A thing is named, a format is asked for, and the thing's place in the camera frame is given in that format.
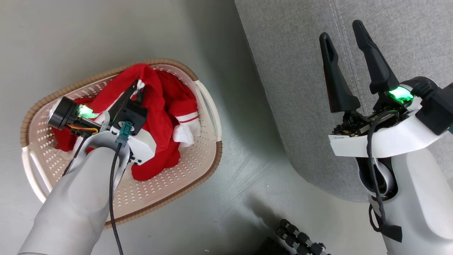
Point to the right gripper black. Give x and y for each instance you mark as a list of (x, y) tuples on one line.
[(433, 106)]

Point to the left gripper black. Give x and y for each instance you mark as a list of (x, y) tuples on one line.
[(132, 115)]

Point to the plain red garment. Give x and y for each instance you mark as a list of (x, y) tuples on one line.
[(155, 106)]

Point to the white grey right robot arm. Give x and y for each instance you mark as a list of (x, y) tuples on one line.
[(421, 205)]

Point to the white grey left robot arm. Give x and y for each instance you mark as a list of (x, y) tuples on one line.
[(70, 205)]

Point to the cream perforated plastic laundry basket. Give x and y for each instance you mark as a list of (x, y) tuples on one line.
[(159, 191)]

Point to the grey fabric sofa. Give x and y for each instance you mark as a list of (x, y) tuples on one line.
[(300, 71)]

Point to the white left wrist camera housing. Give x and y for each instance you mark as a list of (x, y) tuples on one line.
[(143, 147)]

